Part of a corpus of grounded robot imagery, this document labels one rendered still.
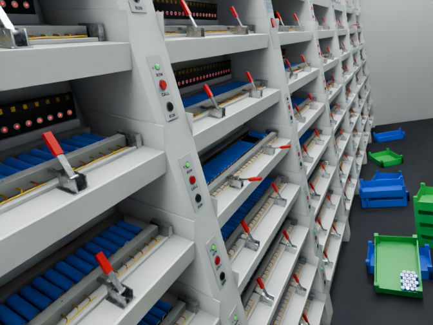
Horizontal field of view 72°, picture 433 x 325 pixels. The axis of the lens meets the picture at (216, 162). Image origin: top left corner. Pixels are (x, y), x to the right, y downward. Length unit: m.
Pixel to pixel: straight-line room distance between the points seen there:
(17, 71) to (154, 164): 0.25
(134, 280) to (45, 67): 0.36
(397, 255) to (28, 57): 1.84
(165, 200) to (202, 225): 0.10
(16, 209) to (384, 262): 1.76
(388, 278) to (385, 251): 0.15
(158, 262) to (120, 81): 0.35
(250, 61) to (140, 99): 0.70
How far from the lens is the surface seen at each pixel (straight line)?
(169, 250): 0.63
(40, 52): 0.47
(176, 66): 0.99
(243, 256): 0.89
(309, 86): 1.88
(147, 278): 0.58
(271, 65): 1.19
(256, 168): 0.94
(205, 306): 0.75
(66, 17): 0.69
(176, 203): 0.62
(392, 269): 1.91
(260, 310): 1.02
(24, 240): 0.43
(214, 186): 0.79
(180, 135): 0.62
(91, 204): 0.48
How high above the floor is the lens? 1.24
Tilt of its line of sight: 15 degrees down
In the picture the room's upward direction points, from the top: 16 degrees counter-clockwise
